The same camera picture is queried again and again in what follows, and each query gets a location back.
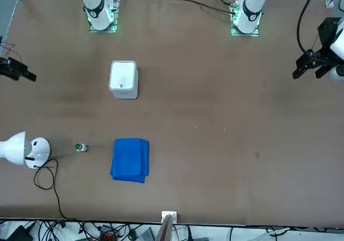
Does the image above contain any white table edge tag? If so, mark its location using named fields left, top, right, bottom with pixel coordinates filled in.
left=161, top=210, right=178, bottom=223

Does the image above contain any black power adapter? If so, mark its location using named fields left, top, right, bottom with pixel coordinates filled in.
left=5, top=224, right=31, bottom=241

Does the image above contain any black lamp power cable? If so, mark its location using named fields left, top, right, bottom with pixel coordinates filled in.
left=33, top=159, right=80, bottom=223

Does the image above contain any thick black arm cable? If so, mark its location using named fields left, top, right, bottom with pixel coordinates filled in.
left=296, top=0, right=323, bottom=55

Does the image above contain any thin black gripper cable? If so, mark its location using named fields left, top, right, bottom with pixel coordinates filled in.
left=0, top=42, right=22, bottom=63

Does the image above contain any white desk lamp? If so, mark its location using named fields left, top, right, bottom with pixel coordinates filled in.
left=0, top=130, right=51, bottom=170

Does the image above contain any black cable across table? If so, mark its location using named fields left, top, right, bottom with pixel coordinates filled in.
left=182, top=0, right=233, bottom=14

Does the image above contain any blue folded cloth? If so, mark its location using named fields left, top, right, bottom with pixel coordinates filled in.
left=109, top=137, right=150, bottom=184

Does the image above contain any white cube device red button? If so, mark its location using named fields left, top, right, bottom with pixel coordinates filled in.
left=109, top=60, right=140, bottom=100

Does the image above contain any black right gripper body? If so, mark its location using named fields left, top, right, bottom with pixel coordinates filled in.
left=0, top=57, right=19, bottom=80

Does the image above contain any red and black connector block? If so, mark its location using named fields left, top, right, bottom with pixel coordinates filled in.
left=98, top=231, right=119, bottom=241

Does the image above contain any grey upright post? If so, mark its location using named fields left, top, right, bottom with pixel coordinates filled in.
left=155, top=214, right=174, bottom=241

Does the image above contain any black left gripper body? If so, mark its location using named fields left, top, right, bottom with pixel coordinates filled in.
left=318, top=17, right=344, bottom=64

